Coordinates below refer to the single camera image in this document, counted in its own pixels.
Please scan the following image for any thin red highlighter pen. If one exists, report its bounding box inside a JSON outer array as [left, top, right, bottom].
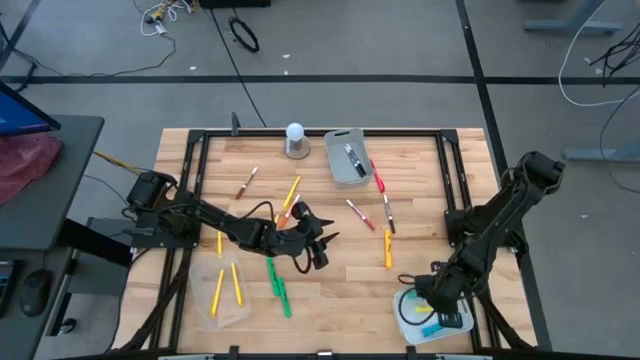
[[369, 159, 387, 194]]

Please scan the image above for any black computer monitor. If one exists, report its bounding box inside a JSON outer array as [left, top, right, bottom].
[[0, 81, 62, 139]]

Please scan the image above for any black floor box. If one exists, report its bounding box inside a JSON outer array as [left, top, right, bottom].
[[198, 0, 271, 9]]

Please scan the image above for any orange whiteboard marker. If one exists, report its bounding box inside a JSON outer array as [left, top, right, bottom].
[[277, 193, 302, 231]]

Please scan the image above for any black keyboard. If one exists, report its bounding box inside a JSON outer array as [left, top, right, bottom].
[[0, 259, 16, 319]]

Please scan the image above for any grey desk leg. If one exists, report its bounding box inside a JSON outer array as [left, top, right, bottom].
[[522, 0, 625, 36], [562, 144, 640, 162]]

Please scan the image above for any white plastic bin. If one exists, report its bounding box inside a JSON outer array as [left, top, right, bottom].
[[392, 279, 475, 346]]

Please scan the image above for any long black floor cable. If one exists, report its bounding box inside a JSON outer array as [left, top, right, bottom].
[[208, 7, 269, 129]]

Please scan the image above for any white cable bundle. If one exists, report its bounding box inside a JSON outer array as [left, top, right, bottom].
[[132, 0, 194, 37]]

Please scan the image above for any maroon cloth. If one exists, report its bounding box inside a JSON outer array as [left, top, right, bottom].
[[0, 132, 64, 206]]

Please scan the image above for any brown whiteboard marker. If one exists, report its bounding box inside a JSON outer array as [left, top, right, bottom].
[[235, 165, 260, 201], [382, 194, 397, 235]]

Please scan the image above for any yellow cable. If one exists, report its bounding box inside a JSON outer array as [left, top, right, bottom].
[[93, 149, 146, 176]]

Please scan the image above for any bulb lamp on metal base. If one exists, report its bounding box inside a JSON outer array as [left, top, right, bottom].
[[283, 122, 312, 161]]

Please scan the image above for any black whiteboard marker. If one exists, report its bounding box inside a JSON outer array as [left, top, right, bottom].
[[348, 143, 368, 179], [343, 144, 362, 177]]

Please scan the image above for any white floor cable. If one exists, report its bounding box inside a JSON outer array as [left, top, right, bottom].
[[557, 0, 640, 108]]

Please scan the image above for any coiled black cable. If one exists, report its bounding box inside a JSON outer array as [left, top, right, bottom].
[[228, 17, 261, 54]]

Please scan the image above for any green highlighter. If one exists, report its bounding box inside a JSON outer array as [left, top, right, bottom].
[[265, 256, 282, 298], [276, 276, 293, 320]]

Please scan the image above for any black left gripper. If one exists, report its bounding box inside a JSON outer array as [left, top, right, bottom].
[[272, 202, 340, 271]]

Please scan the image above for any black cable bundle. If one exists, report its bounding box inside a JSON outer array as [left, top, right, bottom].
[[589, 29, 640, 89]]

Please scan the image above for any black computer mouse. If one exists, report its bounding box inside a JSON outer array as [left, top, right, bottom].
[[18, 268, 54, 319]]

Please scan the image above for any red whiteboard marker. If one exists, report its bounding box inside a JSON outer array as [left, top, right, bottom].
[[345, 198, 377, 232]]

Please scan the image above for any grey plastic bin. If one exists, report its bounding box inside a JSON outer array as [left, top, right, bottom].
[[323, 127, 375, 191]]

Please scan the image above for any black side desk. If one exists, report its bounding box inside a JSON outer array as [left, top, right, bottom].
[[0, 114, 106, 360]]

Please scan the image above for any clear plastic container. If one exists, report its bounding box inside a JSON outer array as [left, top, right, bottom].
[[188, 252, 253, 331]]

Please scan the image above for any black controller box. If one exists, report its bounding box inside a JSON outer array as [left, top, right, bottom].
[[54, 217, 136, 269]]

